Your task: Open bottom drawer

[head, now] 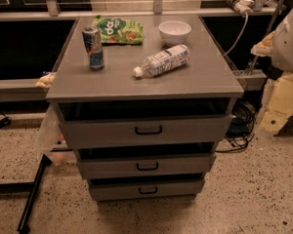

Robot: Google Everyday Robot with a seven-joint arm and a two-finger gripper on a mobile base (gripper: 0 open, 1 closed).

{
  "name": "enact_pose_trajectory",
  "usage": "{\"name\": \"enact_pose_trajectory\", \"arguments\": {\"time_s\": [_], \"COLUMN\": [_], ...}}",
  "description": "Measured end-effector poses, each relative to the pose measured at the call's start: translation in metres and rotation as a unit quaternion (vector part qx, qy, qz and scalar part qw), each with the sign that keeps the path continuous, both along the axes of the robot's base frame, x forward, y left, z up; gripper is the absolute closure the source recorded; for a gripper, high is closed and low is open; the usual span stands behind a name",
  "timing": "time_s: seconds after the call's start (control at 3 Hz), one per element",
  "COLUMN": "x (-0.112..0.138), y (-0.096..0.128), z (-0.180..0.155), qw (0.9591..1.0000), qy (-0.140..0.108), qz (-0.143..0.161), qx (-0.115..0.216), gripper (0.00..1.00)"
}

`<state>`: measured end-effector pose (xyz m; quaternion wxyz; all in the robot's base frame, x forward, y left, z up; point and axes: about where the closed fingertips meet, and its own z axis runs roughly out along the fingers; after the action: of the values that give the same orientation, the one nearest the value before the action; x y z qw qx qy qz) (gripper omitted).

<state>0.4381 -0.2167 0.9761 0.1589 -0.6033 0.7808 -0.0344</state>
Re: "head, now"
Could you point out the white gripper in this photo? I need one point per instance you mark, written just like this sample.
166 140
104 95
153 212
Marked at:
289 46

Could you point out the grey bottom drawer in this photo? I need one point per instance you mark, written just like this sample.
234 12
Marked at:
147 190

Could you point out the grey drawer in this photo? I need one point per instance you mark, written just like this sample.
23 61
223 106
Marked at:
137 132
147 190
146 166

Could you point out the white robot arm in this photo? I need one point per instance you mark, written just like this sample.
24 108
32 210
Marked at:
282 56

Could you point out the grey drawer cabinet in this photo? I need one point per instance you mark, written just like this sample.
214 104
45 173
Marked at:
204 86

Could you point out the grey top drawer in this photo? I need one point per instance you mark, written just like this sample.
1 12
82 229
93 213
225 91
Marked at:
137 132

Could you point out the grey middle drawer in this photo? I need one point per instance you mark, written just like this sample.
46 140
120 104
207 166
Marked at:
146 166

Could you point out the white power strip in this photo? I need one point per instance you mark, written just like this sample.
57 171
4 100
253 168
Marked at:
243 7

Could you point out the clear plastic water bottle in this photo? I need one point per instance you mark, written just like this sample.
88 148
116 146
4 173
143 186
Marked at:
162 62

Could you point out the white bowl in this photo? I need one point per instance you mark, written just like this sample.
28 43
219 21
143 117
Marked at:
174 32

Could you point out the green snack bag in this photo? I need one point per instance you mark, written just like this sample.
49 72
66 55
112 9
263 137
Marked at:
119 31

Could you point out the blue energy drink can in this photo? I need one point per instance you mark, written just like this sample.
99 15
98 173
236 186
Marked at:
93 45

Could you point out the clear plastic bag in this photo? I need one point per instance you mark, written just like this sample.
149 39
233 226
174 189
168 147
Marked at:
50 140

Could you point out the black metal floor bar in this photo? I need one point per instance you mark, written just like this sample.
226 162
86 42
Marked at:
23 227

